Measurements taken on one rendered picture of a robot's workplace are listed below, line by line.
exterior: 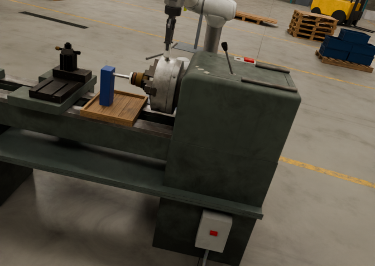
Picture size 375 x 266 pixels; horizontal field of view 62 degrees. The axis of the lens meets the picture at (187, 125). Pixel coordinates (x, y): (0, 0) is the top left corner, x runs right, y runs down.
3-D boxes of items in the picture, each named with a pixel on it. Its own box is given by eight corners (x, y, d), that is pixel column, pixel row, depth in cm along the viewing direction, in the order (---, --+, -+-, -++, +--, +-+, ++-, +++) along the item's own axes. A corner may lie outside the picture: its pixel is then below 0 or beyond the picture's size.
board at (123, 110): (147, 101, 207) (148, 96, 205) (131, 127, 175) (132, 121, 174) (103, 92, 208) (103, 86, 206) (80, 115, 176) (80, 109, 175)
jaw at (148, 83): (161, 81, 177) (157, 87, 166) (160, 90, 179) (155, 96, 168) (142, 77, 177) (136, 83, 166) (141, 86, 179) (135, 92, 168)
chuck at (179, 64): (179, 95, 202) (186, 51, 182) (169, 125, 178) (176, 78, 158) (174, 94, 203) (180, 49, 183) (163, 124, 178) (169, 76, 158)
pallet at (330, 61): (359, 63, 824) (373, 33, 787) (371, 73, 754) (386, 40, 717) (314, 54, 828) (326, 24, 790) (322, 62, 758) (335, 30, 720)
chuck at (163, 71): (174, 94, 203) (180, 49, 183) (163, 124, 178) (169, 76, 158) (160, 91, 203) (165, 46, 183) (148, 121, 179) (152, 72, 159)
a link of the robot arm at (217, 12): (193, 76, 250) (221, 82, 248) (189, 91, 240) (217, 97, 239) (206, -15, 187) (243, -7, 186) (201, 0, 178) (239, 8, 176)
